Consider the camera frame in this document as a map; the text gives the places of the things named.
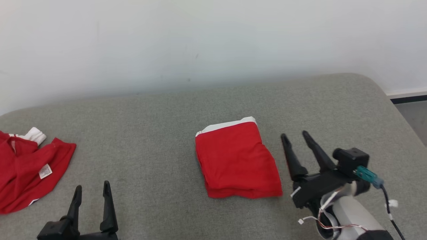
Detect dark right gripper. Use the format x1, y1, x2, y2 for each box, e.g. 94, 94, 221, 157
281, 130, 355, 211

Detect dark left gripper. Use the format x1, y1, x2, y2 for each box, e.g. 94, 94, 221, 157
37, 181, 119, 240

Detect red shorts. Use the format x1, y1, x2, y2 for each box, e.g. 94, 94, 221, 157
195, 116, 283, 199

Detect red and white shirt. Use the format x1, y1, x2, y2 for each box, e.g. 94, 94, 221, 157
0, 127, 77, 214

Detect black skirting strip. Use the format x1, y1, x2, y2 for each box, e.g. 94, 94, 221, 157
389, 95, 427, 105

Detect thin red white wires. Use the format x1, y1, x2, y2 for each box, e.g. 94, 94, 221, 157
290, 187, 368, 232

